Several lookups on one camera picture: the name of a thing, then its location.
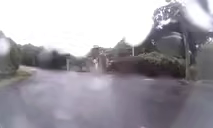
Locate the low brick wall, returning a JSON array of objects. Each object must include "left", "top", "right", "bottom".
[{"left": 107, "top": 55, "right": 142, "bottom": 74}]

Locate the row of trees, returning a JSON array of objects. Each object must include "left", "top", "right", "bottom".
[{"left": 18, "top": 43, "right": 90, "bottom": 71}]

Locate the tall dark tree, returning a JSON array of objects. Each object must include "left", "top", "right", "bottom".
[{"left": 140, "top": 0, "right": 213, "bottom": 66}]

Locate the pole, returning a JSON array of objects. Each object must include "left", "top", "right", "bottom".
[{"left": 183, "top": 31, "right": 192, "bottom": 82}]

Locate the grass verge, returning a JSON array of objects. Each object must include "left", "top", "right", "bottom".
[{"left": 0, "top": 65, "right": 37, "bottom": 90}]

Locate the stone gate pillar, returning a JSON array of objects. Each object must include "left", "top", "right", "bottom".
[{"left": 97, "top": 54, "right": 108, "bottom": 74}]

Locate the green bush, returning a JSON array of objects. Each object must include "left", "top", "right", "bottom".
[{"left": 0, "top": 29, "right": 22, "bottom": 76}]

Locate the green hedge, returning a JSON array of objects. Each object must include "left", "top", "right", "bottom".
[{"left": 135, "top": 51, "right": 187, "bottom": 79}]

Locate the wet grey asphalt road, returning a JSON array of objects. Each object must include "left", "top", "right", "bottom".
[{"left": 0, "top": 68, "right": 213, "bottom": 128}]

